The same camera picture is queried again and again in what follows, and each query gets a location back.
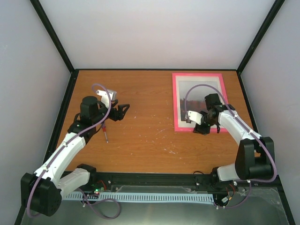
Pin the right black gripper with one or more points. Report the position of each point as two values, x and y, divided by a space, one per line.
198 129

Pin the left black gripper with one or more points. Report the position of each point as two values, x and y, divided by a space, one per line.
120 115

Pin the pink picture frame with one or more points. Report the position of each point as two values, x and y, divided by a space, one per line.
188 127

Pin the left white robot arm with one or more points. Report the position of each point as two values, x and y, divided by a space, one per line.
43 190

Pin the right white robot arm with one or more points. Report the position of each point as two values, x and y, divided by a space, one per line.
255 158

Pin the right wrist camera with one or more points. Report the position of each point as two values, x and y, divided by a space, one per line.
192 116

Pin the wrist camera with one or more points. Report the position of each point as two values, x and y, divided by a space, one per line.
106 95
192 116

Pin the photo in frame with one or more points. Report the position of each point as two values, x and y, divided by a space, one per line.
196 98

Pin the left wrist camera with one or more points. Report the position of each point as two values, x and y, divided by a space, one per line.
106 95

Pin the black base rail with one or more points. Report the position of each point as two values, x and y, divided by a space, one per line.
196 181

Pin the light blue cable duct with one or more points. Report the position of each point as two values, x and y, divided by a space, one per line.
153 197

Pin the black enclosure frame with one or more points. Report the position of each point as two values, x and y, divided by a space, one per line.
276 6

